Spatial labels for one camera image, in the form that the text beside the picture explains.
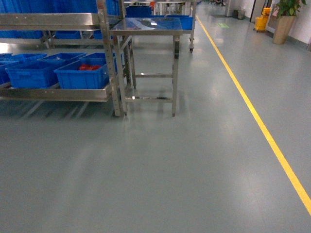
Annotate yellow mop bucket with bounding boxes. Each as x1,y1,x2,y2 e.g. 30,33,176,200
254,7,271,32

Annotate green potted plant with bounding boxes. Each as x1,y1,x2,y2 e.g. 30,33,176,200
273,0,307,45

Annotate red bubble wrap bags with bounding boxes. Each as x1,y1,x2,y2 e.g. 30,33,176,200
79,64,101,71

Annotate stainless steel shelf rack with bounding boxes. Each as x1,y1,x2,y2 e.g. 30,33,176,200
0,0,133,117

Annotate small stainless steel table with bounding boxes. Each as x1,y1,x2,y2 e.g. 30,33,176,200
111,17,183,117

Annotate blue plastic bin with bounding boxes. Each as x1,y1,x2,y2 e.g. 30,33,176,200
38,52,87,65
80,52,125,65
54,60,109,89
5,61,65,88

